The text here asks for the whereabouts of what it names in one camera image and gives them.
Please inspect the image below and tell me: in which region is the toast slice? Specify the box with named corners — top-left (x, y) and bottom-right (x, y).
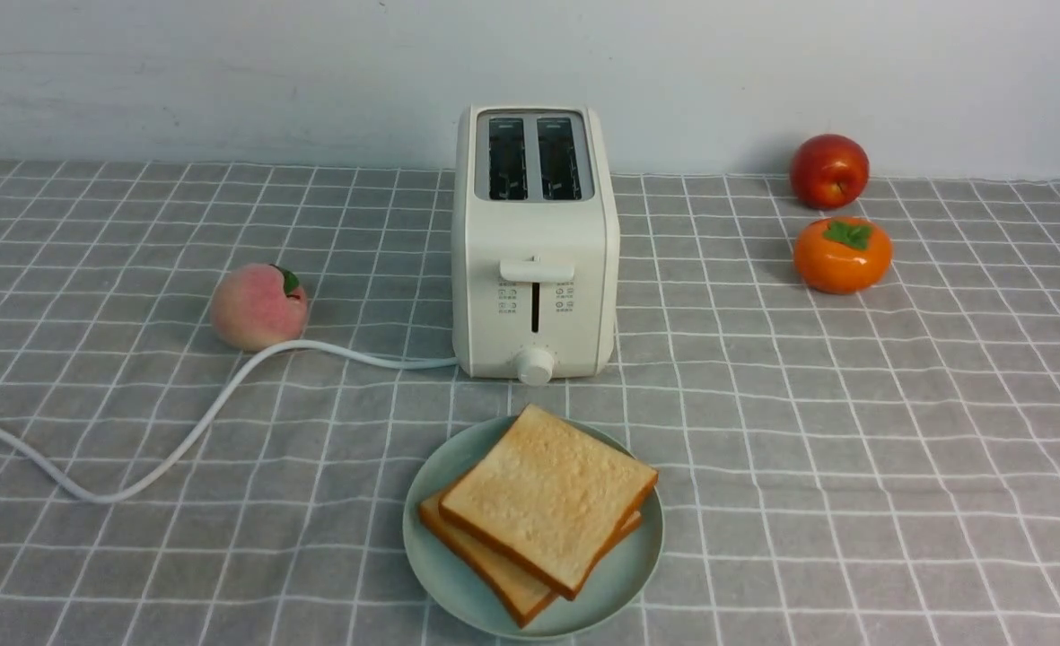
top-left (418, 494), bottom-right (641, 628)
top-left (438, 405), bottom-right (660, 601)

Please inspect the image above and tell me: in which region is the white two-slot toaster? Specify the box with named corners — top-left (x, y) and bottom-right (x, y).
top-left (449, 105), bottom-right (621, 386)

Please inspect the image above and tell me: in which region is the light green round plate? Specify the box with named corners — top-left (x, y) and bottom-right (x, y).
top-left (401, 416), bottom-right (665, 642)

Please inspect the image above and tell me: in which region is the pink peach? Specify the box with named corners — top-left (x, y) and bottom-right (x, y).
top-left (210, 263), bottom-right (308, 353)

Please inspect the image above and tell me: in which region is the orange persimmon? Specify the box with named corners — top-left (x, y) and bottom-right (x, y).
top-left (793, 216), bottom-right (894, 294)

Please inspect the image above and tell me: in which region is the red apple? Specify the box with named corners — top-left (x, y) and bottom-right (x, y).
top-left (789, 134), bottom-right (871, 210)

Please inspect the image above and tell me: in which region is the grey checked tablecloth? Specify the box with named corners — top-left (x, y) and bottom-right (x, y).
top-left (0, 160), bottom-right (1060, 645)

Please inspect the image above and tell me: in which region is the white power cable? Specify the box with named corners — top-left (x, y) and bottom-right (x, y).
top-left (0, 339), bottom-right (460, 504)

